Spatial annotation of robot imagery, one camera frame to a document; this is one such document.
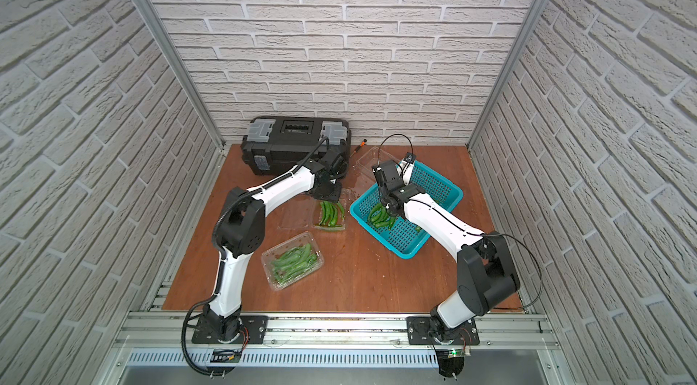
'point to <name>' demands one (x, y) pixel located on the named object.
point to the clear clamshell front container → (278, 251)
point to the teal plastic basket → (405, 239)
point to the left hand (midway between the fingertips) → (338, 194)
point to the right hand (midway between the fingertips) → (400, 179)
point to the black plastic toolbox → (273, 145)
